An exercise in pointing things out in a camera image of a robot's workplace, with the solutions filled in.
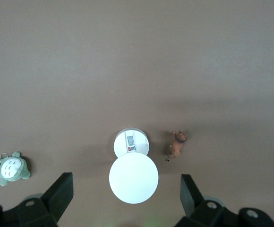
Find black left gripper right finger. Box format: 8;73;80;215
174;174;274;227

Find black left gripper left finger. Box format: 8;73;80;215
0;172;74;227

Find brown lion statue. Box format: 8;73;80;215
165;129;188;163

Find green grey totoro plush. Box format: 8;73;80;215
0;151;31;188

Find brown table cloth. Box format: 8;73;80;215
0;0;274;227

